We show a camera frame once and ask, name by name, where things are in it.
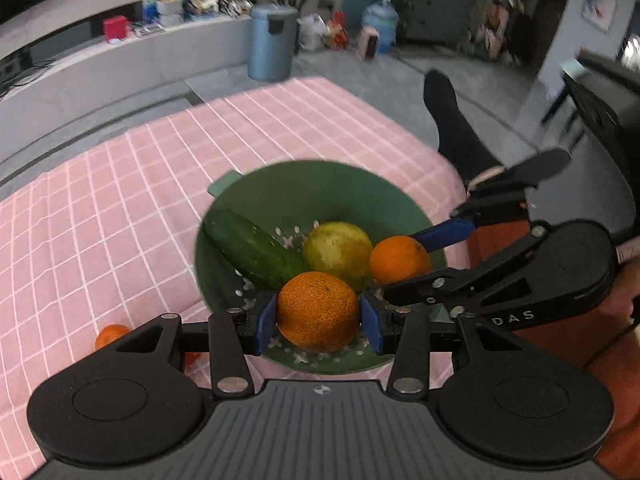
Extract dark grey cabinet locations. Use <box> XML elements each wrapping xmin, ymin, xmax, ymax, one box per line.
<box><xmin>400</xmin><ymin>0</ymin><xmax>481</xmax><ymax>43</ymax></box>

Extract green colander bowl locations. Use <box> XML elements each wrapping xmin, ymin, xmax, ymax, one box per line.
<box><xmin>194</xmin><ymin>160</ymin><xmax>448</xmax><ymax>375</ymax></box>

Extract pink checked blanket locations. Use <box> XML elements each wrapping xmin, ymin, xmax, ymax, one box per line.
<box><xmin>0</xmin><ymin>76</ymin><xmax>468</xmax><ymax>480</ymax></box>

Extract green cucumber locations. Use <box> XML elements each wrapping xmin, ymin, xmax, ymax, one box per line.
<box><xmin>202</xmin><ymin>208</ymin><xmax>311</xmax><ymax>292</ymax></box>

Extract white plastic bag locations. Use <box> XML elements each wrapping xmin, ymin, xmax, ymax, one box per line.
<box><xmin>298</xmin><ymin>14</ymin><xmax>328</xmax><ymax>52</ymax></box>

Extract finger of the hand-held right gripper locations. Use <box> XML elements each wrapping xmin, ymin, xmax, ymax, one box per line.
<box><xmin>410</xmin><ymin>148</ymin><xmax>573</xmax><ymax>254</ymax></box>
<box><xmin>382</xmin><ymin>222</ymin><xmax>548</xmax><ymax>318</ymax></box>

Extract person's leg in black sock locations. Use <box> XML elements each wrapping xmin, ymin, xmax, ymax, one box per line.
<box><xmin>422</xmin><ymin>70</ymin><xmax>506</xmax><ymax>188</ymax></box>

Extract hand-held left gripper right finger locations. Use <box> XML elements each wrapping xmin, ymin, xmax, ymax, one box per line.
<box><xmin>359</xmin><ymin>294</ymin><xmax>501</xmax><ymax>397</ymax></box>

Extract small unframed wall picture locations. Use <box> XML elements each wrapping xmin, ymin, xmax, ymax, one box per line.
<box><xmin>582</xmin><ymin>0</ymin><xmax>617</xmax><ymax>35</ymax></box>

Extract blue-grey pedal bin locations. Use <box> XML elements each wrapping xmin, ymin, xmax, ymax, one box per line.
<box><xmin>248</xmin><ymin>4</ymin><xmax>301</xmax><ymax>82</ymax></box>

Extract red box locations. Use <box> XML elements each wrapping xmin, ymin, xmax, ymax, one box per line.
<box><xmin>103</xmin><ymin>16</ymin><xmax>128</xmax><ymax>43</ymax></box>

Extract white marble TV console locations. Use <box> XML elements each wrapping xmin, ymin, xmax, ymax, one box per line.
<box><xmin>0</xmin><ymin>10</ymin><xmax>256</xmax><ymax>126</ymax></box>

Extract pink carton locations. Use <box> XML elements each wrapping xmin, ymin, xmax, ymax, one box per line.
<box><xmin>357</xmin><ymin>29</ymin><xmax>381</xmax><ymax>61</ymax></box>

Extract red gift bag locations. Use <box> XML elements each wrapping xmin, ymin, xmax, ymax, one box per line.
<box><xmin>327</xmin><ymin>11</ymin><xmax>350</xmax><ymax>50</ymax></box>

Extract blue water jug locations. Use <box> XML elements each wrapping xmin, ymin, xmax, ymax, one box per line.
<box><xmin>361</xmin><ymin>0</ymin><xmax>401</xmax><ymax>55</ymax></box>

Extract yellow-green citrus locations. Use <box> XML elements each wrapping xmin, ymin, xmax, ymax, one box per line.
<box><xmin>302</xmin><ymin>221</ymin><xmax>376</xmax><ymax>295</ymax></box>

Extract orange tangerine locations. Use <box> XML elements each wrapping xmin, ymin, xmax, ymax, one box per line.
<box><xmin>95</xmin><ymin>324</ymin><xmax>132</xmax><ymax>352</ymax></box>
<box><xmin>276</xmin><ymin>271</ymin><xmax>362</xmax><ymax>353</ymax></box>
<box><xmin>369</xmin><ymin>235</ymin><xmax>432</xmax><ymax>286</ymax></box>

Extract orange trousers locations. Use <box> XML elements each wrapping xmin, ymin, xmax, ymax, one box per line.
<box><xmin>465</xmin><ymin>220</ymin><xmax>640</xmax><ymax>480</ymax></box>

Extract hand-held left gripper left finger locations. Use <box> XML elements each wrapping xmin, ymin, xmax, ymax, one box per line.
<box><xmin>120</xmin><ymin>294</ymin><xmax>279</xmax><ymax>397</ymax></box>

